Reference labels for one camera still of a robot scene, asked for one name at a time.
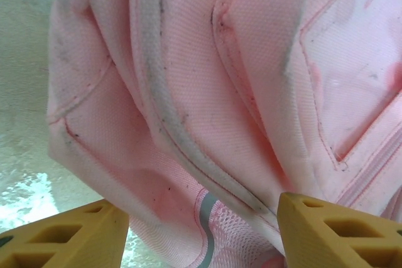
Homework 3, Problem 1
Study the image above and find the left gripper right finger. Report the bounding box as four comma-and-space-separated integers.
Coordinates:
276, 192, 402, 268

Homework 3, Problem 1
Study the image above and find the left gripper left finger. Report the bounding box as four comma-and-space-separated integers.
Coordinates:
0, 198, 130, 268

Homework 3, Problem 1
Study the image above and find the pink student backpack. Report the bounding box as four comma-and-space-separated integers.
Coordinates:
46, 0, 402, 268

